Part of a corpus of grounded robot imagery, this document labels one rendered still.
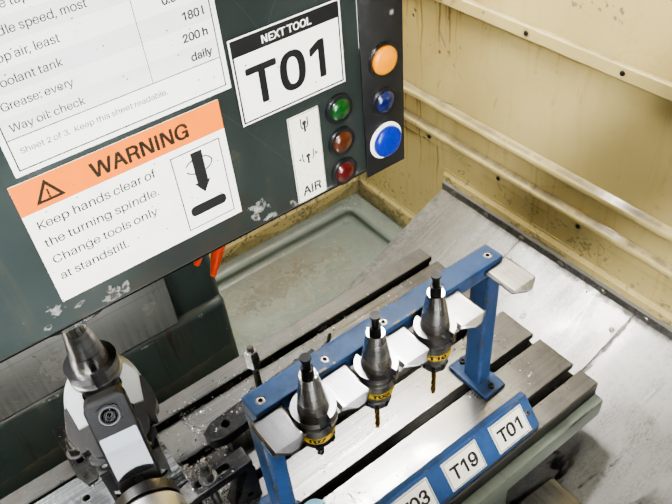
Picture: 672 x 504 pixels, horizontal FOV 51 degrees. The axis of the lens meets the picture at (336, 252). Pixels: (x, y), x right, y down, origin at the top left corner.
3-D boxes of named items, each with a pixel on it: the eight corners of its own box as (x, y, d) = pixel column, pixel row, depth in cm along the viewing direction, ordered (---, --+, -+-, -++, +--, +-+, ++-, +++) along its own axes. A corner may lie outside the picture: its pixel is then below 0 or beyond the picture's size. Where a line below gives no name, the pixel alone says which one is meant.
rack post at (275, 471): (317, 528, 117) (296, 426, 96) (290, 548, 114) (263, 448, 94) (283, 484, 123) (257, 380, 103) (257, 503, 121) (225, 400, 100)
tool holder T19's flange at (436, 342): (436, 313, 109) (436, 302, 107) (464, 336, 105) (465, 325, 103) (405, 333, 106) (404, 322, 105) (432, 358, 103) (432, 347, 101)
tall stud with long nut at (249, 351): (270, 390, 138) (260, 347, 129) (258, 398, 136) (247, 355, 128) (262, 381, 139) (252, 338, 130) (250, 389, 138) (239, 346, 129)
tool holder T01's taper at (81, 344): (100, 339, 87) (82, 301, 83) (114, 361, 84) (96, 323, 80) (65, 357, 85) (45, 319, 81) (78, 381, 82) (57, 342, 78)
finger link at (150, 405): (117, 389, 87) (121, 449, 80) (113, 380, 85) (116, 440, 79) (156, 379, 87) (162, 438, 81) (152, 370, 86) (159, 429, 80)
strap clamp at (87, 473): (118, 504, 122) (91, 457, 112) (100, 516, 121) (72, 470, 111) (89, 452, 131) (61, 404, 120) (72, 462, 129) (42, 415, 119)
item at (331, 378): (377, 396, 98) (377, 393, 97) (346, 418, 95) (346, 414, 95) (346, 365, 102) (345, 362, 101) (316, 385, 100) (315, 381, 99)
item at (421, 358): (436, 355, 102) (436, 352, 101) (408, 375, 100) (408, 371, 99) (404, 327, 106) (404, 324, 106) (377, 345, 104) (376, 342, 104)
